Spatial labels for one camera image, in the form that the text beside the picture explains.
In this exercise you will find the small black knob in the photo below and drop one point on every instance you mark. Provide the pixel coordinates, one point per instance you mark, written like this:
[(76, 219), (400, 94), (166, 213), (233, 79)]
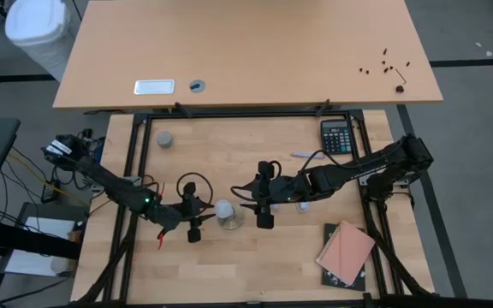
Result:
[(399, 89)]

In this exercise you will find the light wooden desk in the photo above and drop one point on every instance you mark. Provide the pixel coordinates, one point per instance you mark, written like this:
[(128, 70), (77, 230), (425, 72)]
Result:
[(251, 51)]

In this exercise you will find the white trash bin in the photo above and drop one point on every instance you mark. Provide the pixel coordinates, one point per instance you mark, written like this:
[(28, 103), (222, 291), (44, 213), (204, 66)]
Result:
[(37, 21)]

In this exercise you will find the pink spiral notebook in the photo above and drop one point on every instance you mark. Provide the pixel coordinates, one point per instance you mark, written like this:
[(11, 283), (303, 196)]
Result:
[(349, 252)]

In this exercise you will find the black frame clamp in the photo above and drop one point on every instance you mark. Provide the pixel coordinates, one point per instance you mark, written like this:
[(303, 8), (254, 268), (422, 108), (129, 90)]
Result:
[(324, 107), (182, 109)]

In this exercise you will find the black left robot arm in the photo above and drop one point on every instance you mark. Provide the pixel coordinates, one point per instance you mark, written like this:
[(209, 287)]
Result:
[(114, 188)]

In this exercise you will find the black paperback book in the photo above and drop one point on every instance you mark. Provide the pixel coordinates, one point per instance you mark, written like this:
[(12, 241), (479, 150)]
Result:
[(334, 280)]

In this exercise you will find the lavender pen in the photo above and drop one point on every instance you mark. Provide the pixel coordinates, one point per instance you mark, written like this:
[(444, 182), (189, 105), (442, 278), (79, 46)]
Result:
[(300, 155)]

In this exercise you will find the black desk calculator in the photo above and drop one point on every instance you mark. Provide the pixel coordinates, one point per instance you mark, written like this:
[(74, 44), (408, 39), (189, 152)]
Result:
[(336, 137)]

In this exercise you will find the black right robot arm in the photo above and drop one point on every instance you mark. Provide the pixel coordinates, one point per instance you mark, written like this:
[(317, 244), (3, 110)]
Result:
[(345, 175)]

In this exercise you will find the silver rectangular desk plate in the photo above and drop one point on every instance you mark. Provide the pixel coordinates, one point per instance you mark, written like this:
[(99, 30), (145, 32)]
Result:
[(154, 87)]

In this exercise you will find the black allen key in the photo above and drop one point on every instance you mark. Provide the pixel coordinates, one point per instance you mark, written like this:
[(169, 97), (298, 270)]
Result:
[(401, 77)]

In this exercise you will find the white lightbulb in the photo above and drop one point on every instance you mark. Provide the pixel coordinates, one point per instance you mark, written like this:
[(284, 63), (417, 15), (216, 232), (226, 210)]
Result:
[(224, 208)]

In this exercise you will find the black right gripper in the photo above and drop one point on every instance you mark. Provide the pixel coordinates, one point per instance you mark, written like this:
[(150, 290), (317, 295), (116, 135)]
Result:
[(268, 192)]

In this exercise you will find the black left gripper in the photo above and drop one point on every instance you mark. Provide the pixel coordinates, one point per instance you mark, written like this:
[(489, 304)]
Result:
[(191, 211)]

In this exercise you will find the round grey desk grommet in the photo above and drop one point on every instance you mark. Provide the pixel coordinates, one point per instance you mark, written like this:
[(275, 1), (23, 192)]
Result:
[(197, 86)]

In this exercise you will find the white paper sheet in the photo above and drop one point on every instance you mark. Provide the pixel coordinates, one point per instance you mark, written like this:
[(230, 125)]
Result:
[(28, 265)]

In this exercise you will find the brass lamp socket base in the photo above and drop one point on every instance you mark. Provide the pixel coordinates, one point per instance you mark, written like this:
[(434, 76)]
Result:
[(233, 223)]

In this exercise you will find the black power adapter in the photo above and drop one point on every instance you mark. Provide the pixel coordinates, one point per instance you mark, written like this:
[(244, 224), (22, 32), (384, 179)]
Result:
[(49, 193)]

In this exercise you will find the black metal beam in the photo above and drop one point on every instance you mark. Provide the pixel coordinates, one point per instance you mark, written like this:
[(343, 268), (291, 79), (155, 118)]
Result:
[(15, 237)]

